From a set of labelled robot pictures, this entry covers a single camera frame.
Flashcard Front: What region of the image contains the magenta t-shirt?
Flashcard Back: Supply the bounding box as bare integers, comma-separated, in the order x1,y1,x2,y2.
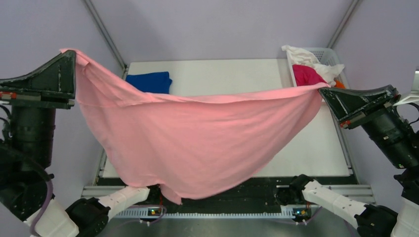
292,65,327,86

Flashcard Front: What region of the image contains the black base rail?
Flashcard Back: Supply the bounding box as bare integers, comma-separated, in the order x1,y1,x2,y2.
98,176,357,215

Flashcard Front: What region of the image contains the grey slotted cable duct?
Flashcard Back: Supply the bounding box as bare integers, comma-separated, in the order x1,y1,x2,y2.
115,206,311,220

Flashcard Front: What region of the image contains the light pink t-shirt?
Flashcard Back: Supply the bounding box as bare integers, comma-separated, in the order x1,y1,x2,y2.
76,50,326,204

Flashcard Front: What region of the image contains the folded blue t-shirt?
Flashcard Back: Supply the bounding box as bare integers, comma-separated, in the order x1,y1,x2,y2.
126,72,172,94

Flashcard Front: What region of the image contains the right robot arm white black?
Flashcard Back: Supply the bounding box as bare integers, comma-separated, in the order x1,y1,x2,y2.
276,85,419,237

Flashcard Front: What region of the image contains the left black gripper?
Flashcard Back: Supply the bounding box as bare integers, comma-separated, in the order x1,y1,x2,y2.
0,46,80,169

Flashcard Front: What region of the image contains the white t-shirt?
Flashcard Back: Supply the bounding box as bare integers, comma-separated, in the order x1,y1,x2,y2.
281,44,345,87

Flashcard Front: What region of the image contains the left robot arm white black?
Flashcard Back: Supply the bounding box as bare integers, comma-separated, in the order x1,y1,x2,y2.
0,50,159,237

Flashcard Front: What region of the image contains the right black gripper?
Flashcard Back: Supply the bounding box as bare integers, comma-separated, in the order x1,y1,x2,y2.
316,82,419,167

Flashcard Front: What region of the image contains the orange t-shirt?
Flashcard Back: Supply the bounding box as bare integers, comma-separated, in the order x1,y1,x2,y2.
335,80,346,89

